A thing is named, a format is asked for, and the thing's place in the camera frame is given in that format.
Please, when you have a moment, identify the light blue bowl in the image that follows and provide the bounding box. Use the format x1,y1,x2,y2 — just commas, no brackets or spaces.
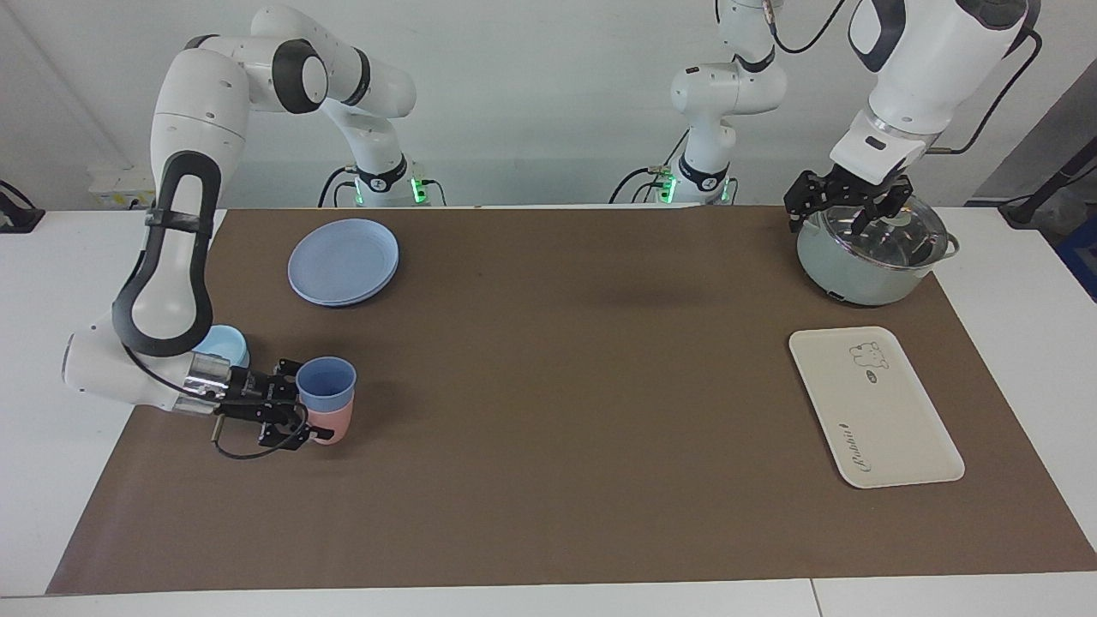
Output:
195,325,250,369

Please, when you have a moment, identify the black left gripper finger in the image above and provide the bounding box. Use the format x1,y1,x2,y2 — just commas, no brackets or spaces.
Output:
848,176,914,237
784,170,830,234

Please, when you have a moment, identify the blue plastic cup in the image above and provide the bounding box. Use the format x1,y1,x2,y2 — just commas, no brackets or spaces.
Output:
297,356,357,414

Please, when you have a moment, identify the brown table mat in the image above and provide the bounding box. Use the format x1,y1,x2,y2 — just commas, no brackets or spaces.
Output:
47,206,1097,595

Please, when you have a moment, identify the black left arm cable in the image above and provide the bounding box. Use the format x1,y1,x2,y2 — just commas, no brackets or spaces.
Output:
765,0,1044,157

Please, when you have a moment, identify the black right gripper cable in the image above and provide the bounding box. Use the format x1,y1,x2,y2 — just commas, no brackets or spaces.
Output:
212,410,309,460

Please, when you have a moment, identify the blue box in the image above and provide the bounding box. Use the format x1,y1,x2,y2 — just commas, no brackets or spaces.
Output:
1057,214,1097,301

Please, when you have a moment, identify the black floor stand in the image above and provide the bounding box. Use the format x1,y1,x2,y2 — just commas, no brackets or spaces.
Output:
998,159,1097,228

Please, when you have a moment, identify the pale green electric pot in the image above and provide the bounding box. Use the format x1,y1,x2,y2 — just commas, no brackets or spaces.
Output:
796,195,961,307

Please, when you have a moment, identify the glass pot lid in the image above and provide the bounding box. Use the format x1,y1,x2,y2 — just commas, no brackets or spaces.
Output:
810,195,950,272

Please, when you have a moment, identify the black base cable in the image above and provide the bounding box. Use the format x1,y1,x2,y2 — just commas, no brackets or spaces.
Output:
610,129,688,205
318,165,357,207

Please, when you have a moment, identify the periwinkle blue plate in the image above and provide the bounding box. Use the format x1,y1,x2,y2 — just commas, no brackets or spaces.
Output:
287,219,400,308

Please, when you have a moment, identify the black desk clamp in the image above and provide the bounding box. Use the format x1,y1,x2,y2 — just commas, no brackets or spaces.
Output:
0,180,45,234

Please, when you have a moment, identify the cream rabbit print tray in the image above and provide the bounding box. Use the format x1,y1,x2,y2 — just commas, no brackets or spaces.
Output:
788,326,966,489

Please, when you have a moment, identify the pink plastic cup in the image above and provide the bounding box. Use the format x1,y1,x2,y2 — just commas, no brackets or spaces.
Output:
304,401,354,446

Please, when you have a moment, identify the white wall power strip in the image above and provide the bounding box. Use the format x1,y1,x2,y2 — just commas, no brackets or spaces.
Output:
88,165,159,209

